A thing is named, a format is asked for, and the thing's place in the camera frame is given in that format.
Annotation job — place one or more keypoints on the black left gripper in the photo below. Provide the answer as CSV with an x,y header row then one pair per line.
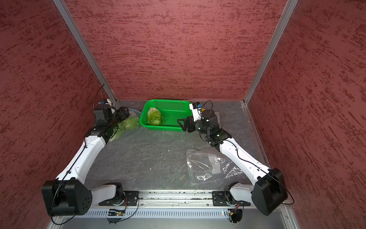
x,y
122,112

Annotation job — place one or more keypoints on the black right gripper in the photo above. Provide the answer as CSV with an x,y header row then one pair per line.
x,y
189,120

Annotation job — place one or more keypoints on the clear zipper bag blue seal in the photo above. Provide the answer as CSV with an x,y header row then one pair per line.
x,y
116,136

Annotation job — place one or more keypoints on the chinese cabbage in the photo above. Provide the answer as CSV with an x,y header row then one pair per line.
x,y
154,117
130,124

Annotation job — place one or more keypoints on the spare clear zipper bag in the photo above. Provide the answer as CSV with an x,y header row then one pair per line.
x,y
209,165

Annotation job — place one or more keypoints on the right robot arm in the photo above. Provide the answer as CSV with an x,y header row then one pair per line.
x,y
268,190

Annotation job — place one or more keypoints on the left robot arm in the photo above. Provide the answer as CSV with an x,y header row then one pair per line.
x,y
67,195

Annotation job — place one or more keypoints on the green plastic perforated basket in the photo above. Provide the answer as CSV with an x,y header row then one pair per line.
x,y
171,111

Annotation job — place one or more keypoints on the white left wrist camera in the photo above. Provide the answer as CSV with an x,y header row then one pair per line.
x,y
105,102

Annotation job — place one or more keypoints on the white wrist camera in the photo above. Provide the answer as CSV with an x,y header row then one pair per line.
x,y
105,102
196,109

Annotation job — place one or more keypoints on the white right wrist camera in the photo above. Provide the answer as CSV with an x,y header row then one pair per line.
x,y
196,109

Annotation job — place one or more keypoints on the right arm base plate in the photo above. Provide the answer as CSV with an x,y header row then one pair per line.
x,y
224,198

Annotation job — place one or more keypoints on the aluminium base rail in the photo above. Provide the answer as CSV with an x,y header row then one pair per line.
x,y
178,199

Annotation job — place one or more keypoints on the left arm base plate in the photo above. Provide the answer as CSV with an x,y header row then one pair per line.
x,y
130,199

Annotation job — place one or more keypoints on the perforated white cable tray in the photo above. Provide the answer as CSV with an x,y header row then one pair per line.
x,y
160,214

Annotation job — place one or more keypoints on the aluminium left corner post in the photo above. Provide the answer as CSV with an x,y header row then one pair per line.
x,y
67,17

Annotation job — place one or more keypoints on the aluminium corner post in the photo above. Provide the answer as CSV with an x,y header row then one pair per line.
x,y
67,17
281,25

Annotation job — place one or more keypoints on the aluminium right corner post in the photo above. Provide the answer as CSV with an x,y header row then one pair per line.
x,y
281,25

